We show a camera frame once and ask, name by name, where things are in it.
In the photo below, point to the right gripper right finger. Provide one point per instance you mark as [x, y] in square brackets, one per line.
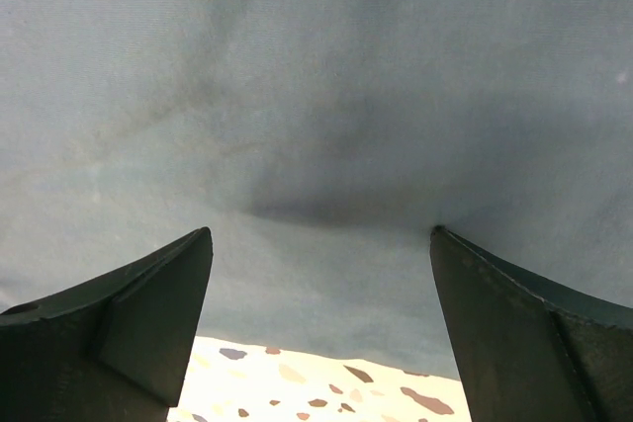
[528, 348]

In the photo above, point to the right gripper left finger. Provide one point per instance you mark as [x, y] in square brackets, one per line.
[114, 348]

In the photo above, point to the blue-grey t-shirt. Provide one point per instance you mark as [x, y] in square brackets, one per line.
[320, 141]

